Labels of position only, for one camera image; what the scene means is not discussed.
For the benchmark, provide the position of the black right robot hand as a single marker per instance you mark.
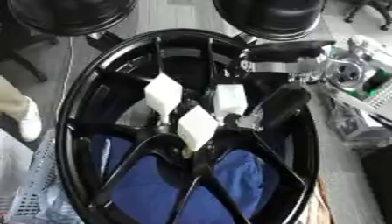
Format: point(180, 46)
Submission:
point(283, 103)

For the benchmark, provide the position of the white pin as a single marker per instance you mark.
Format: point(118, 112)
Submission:
point(229, 100)
point(163, 93)
point(196, 127)

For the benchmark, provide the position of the black round wheel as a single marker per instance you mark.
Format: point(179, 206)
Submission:
point(270, 17)
point(69, 16)

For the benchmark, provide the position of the black spoked wheel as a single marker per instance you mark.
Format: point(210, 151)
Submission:
point(89, 116)

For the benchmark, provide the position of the black office chair base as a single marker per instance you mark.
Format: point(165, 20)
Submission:
point(370, 11)

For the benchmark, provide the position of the person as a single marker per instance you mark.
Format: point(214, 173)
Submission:
point(23, 112)

